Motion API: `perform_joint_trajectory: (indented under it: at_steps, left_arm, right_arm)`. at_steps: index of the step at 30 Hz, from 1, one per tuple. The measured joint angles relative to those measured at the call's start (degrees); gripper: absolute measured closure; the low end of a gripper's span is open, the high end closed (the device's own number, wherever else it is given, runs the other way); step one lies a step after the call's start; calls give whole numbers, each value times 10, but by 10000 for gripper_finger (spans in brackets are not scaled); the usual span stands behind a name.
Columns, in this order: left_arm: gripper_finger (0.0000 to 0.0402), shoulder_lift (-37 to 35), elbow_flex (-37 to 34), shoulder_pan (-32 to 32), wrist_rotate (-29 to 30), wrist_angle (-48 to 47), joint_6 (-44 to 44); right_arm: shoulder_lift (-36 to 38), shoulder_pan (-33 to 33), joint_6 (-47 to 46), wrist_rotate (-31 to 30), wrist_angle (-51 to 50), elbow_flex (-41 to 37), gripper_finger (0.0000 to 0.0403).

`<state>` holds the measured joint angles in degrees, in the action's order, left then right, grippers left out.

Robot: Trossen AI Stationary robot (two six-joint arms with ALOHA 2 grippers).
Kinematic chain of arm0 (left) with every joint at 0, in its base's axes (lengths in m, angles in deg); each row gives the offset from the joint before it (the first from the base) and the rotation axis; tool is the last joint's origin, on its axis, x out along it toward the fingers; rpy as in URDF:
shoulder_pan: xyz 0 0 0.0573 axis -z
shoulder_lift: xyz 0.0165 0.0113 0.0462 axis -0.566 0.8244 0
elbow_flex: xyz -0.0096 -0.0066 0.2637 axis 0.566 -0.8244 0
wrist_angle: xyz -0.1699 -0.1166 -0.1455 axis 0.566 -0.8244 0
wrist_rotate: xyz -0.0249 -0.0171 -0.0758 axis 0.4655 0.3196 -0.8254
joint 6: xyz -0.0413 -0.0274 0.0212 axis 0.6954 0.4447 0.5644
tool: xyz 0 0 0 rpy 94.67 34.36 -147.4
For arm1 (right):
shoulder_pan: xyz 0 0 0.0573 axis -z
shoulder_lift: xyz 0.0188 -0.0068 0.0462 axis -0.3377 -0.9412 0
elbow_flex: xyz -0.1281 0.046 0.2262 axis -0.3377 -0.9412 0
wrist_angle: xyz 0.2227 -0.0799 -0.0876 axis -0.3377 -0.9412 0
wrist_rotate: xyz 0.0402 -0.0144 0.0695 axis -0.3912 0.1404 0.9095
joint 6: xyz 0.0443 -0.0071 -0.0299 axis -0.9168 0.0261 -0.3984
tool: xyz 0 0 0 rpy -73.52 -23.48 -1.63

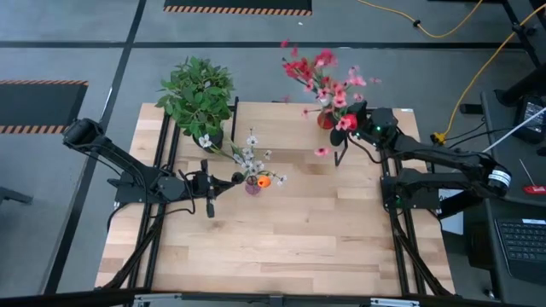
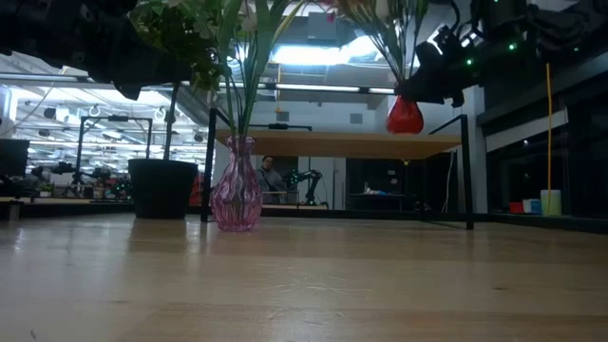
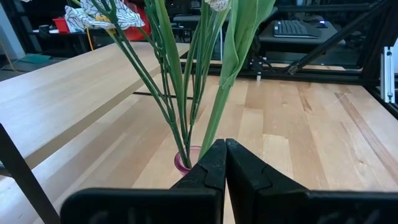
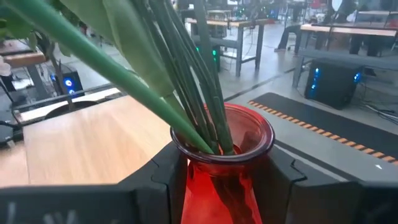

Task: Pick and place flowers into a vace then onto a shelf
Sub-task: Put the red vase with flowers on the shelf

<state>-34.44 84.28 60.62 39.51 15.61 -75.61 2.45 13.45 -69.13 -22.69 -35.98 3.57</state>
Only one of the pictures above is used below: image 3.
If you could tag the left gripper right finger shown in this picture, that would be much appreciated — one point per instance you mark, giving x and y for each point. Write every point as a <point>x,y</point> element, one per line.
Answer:
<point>280,208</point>

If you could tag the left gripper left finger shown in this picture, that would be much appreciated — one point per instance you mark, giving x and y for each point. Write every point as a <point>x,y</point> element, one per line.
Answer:
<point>186,205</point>

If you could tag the white blossom spray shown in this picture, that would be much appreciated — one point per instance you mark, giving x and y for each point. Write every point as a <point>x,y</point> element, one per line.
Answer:
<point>124,17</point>

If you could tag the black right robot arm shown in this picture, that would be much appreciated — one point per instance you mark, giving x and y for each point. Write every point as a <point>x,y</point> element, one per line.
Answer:
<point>258,63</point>

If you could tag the wooden shelf with black legs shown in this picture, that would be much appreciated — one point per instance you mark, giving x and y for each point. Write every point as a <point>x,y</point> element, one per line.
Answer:
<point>62,87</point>

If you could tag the purple glass vase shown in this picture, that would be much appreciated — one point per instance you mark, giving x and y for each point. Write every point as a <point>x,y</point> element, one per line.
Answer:
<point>179,165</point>

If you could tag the black keyboard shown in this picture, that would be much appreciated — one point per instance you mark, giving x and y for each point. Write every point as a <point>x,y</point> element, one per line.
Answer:
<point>292,28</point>

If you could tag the red bag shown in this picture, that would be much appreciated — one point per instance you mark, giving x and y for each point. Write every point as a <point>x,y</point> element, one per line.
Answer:
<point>140,31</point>

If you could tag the black desk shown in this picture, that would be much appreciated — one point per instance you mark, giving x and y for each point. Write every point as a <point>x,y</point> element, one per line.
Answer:
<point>329,35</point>

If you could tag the black computer mouse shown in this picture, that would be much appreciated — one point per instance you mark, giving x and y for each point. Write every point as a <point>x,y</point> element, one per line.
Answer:
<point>321,25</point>

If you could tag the green floor mat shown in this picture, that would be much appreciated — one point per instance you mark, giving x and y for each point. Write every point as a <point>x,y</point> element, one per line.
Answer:
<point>34,59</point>

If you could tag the red box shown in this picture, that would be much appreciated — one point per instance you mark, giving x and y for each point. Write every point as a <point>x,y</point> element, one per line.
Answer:
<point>61,25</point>

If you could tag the black mug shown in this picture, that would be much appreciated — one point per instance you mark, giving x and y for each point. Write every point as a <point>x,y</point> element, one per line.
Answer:
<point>44,29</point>

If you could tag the black aluminium table frame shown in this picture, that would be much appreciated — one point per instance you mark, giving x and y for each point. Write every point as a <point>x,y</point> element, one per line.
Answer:
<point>311,76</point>

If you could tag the silver frame bracket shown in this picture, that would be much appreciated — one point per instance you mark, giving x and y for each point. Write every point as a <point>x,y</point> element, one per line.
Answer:
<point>387,74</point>

